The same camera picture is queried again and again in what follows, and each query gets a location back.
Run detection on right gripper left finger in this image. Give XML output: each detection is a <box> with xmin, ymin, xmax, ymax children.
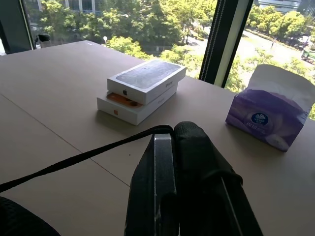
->
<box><xmin>124</xmin><ymin>132</ymin><xmax>182</xmax><ymax>236</ymax></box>

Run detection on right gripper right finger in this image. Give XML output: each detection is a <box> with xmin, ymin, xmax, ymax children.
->
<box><xmin>173</xmin><ymin>121</ymin><xmax>264</xmax><ymax>236</ymax></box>

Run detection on black fabric pouch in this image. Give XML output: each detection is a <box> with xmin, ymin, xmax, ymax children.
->
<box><xmin>0</xmin><ymin>124</ymin><xmax>176</xmax><ymax>236</ymax></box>

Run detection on white box with orange phone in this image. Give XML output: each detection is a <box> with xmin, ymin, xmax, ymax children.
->
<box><xmin>96</xmin><ymin>82</ymin><xmax>179</xmax><ymax>126</ymax></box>

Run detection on purple tissue pack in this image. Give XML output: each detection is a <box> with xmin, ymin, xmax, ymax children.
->
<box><xmin>225</xmin><ymin>63</ymin><xmax>315</xmax><ymax>152</ymax></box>

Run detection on white box with black phone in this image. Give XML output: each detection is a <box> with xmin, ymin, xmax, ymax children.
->
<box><xmin>107</xmin><ymin>59</ymin><xmax>187</xmax><ymax>105</ymax></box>

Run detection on clear bottle with black cap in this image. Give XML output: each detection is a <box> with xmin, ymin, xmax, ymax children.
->
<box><xmin>34</xmin><ymin>33</ymin><xmax>52</xmax><ymax>50</ymax></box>

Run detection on dark window frame post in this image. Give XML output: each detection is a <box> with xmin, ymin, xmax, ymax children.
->
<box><xmin>198</xmin><ymin>0</ymin><xmax>254</xmax><ymax>89</ymax></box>
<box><xmin>0</xmin><ymin>0</ymin><xmax>35</xmax><ymax>55</ymax></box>

